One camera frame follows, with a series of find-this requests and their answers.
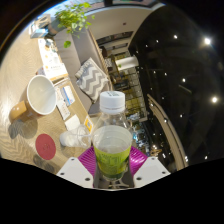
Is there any mustard mug with white inside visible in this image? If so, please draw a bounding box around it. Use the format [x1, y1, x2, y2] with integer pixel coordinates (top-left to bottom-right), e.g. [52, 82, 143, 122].
[8, 74, 58, 123]

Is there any green potted plant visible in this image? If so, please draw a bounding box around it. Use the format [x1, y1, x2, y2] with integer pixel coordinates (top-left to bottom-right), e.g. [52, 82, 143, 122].
[54, 1, 97, 49]

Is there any clear bottle with green label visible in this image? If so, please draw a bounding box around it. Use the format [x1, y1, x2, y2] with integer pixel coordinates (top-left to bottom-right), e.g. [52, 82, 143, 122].
[91, 90, 134, 183]

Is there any group of ceiling lights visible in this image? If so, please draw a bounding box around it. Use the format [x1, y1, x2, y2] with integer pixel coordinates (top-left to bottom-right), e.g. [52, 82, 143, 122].
[145, 32, 220, 162]

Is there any clear plastic cup with straw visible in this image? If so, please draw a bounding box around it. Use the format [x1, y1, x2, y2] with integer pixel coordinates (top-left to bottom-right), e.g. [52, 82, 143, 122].
[59, 124, 92, 150]

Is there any flat round red coaster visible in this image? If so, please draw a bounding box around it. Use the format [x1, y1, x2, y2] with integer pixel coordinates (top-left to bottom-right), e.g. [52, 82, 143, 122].
[34, 133, 57, 161]

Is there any grey white chevron cushion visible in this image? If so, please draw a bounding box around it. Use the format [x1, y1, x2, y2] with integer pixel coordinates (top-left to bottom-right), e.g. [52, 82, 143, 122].
[74, 57, 110, 103]

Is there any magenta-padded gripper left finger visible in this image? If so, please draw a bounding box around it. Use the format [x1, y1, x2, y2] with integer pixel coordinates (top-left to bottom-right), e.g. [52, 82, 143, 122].
[56, 145, 98, 190]

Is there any grey curved sofa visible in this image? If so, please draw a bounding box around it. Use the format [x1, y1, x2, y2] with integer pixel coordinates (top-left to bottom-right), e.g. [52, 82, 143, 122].
[52, 27, 113, 116]

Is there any white round column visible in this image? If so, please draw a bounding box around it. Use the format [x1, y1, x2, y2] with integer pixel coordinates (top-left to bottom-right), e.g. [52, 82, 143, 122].
[114, 55, 140, 71]

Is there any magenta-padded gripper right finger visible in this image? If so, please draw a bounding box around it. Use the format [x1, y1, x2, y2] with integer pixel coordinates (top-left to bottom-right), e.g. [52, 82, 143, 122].
[122, 145, 171, 189]

